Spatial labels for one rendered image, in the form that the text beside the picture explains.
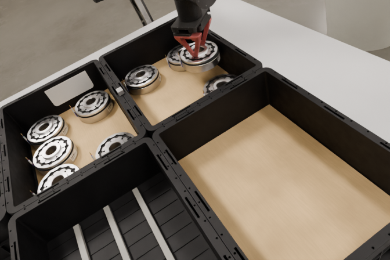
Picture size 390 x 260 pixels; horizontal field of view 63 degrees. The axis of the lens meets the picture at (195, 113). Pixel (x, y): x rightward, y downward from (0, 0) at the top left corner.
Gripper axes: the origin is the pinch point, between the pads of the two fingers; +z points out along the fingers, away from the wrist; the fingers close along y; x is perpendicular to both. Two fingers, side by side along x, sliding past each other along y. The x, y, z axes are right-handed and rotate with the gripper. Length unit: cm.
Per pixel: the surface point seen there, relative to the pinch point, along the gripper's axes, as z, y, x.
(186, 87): 10.2, -4.5, 4.1
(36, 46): 102, 135, 263
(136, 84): 8.0, -7.5, 18.0
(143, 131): 0.4, -29.2, 1.0
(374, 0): 54, 128, -46
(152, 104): 10.6, -11.8, 11.2
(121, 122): 10.9, -19.7, 17.0
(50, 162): 8.6, -36.8, 26.3
